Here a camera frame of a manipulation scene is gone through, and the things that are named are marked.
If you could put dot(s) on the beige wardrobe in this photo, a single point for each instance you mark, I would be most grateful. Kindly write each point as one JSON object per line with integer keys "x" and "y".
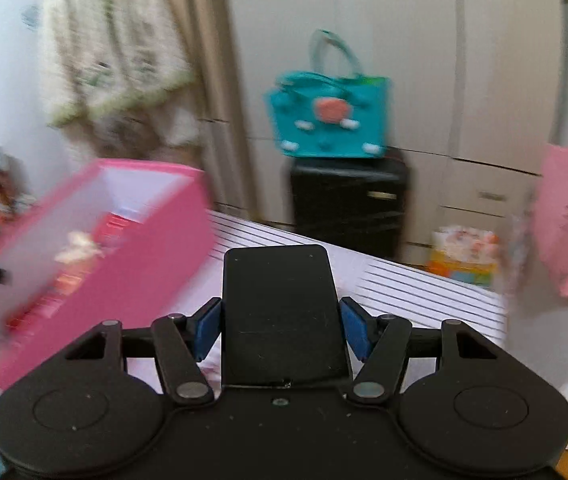
{"x": 414, "y": 60}

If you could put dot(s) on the white striped bed sheet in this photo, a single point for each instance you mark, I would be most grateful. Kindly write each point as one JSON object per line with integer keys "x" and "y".
{"x": 414, "y": 290}

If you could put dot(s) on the clear plastic bag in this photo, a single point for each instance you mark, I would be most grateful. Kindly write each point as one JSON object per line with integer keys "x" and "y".
{"x": 521, "y": 250}

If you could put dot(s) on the colourful printed carton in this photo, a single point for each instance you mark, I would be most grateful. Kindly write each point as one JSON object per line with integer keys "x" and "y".
{"x": 464, "y": 255}

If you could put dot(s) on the white fluffy robe green trim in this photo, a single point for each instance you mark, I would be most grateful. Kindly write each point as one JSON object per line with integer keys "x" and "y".
{"x": 113, "y": 35}

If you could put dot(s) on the black suitcase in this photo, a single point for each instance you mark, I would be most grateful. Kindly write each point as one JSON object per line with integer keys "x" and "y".
{"x": 344, "y": 210}

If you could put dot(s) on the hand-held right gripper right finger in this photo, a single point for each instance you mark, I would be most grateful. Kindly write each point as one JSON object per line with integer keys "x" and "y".
{"x": 354, "y": 327}

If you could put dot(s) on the pink cardboard box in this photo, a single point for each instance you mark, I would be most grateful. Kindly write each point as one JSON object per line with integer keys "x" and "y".
{"x": 113, "y": 300}

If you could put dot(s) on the beige tall cabinet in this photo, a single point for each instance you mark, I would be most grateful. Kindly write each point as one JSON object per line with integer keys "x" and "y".
{"x": 218, "y": 60}

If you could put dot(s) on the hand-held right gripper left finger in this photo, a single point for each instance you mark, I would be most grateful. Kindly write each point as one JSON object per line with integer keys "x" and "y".
{"x": 208, "y": 327}

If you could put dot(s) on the teal felt tote bag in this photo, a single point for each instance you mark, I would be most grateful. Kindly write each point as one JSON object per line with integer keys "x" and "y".
{"x": 329, "y": 130}

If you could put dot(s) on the beige hair claw clip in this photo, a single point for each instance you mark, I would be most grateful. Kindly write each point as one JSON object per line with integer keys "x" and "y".
{"x": 78, "y": 247}

